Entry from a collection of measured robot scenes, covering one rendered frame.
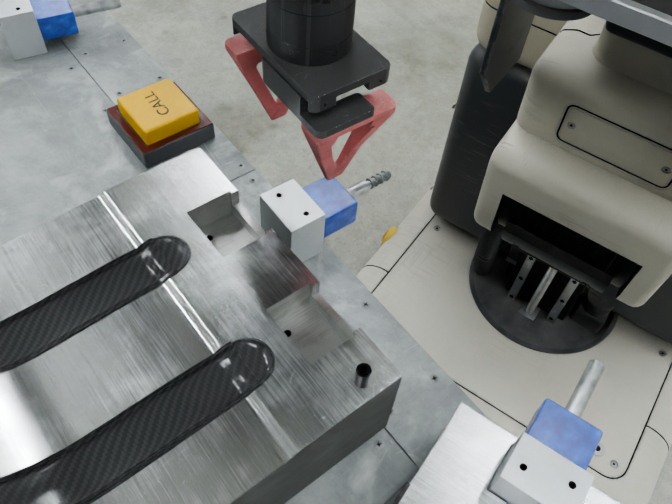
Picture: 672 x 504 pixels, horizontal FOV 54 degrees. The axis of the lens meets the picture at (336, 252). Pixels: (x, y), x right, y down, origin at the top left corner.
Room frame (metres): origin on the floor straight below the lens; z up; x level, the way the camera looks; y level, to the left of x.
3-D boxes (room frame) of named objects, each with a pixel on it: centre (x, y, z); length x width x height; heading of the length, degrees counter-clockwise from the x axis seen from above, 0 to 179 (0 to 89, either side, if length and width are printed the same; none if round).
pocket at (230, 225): (0.31, 0.08, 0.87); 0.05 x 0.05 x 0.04; 43
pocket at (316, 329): (0.23, 0.01, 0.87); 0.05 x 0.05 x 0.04; 43
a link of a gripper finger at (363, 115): (0.36, 0.02, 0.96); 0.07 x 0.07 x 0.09; 41
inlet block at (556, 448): (0.19, -0.17, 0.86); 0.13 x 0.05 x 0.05; 150
